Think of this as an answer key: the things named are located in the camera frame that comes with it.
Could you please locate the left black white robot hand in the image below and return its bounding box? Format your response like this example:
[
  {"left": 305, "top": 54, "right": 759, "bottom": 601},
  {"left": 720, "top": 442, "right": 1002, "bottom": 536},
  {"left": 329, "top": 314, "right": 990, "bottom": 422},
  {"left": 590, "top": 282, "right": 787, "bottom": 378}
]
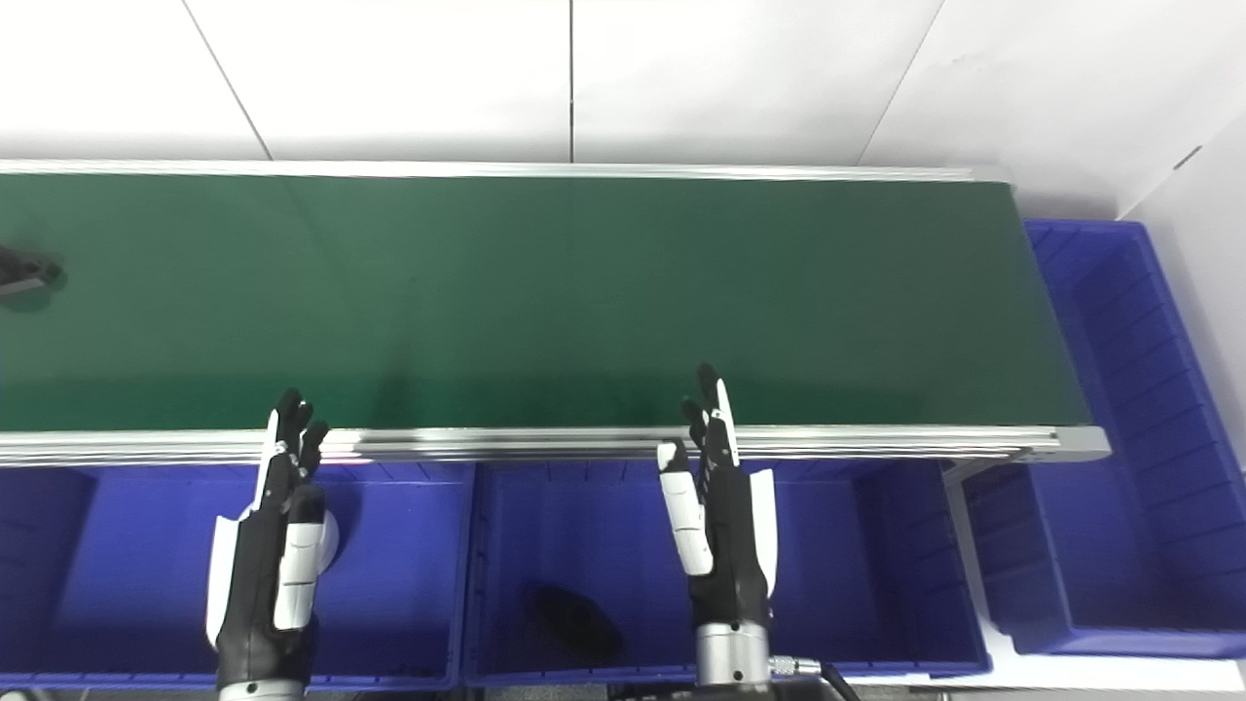
[{"left": 204, "top": 387, "right": 329, "bottom": 690}]

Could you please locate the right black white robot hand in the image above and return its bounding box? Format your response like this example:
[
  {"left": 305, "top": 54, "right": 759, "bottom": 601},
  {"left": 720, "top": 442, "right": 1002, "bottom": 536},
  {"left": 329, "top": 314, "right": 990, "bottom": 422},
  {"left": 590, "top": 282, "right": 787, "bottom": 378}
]
[{"left": 657, "top": 363, "right": 778, "bottom": 630}]

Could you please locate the black flange metal part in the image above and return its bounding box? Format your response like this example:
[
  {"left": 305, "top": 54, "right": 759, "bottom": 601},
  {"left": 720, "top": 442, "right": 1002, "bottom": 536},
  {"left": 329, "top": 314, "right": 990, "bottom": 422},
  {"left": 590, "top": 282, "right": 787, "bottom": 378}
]
[{"left": 0, "top": 247, "right": 64, "bottom": 298}]

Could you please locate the white cylindrical part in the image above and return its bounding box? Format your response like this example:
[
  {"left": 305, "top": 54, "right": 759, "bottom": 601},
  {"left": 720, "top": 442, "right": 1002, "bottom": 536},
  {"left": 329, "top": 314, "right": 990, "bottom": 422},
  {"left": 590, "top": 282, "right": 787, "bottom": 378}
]
[{"left": 316, "top": 506, "right": 343, "bottom": 577}]

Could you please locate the black part in bin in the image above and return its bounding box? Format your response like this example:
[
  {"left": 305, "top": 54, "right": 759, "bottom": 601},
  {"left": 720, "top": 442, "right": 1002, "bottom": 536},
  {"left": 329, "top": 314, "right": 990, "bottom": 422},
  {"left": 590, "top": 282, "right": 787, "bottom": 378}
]
[{"left": 524, "top": 581, "right": 625, "bottom": 665}]

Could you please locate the green conveyor belt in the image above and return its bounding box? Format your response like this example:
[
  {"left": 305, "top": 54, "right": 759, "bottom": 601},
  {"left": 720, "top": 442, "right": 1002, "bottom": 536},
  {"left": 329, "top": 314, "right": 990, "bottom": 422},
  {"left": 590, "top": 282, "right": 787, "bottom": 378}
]
[
  {"left": 0, "top": 173, "right": 1092, "bottom": 435},
  {"left": 0, "top": 159, "right": 1113, "bottom": 488}
]

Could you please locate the large blue plastic bin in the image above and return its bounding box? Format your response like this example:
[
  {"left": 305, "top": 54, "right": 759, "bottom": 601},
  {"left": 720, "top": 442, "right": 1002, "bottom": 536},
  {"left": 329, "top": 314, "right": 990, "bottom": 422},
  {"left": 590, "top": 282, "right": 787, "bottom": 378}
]
[{"left": 962, "top": 219, "right": 1246, "bottom": 659}]

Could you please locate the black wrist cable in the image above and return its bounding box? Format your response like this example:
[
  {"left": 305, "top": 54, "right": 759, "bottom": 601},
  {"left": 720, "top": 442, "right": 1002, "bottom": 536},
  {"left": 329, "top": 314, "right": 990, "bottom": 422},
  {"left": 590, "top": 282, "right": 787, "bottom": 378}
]
[{"left": 769, "top": 656, "right": 863, "bottom": 701}]

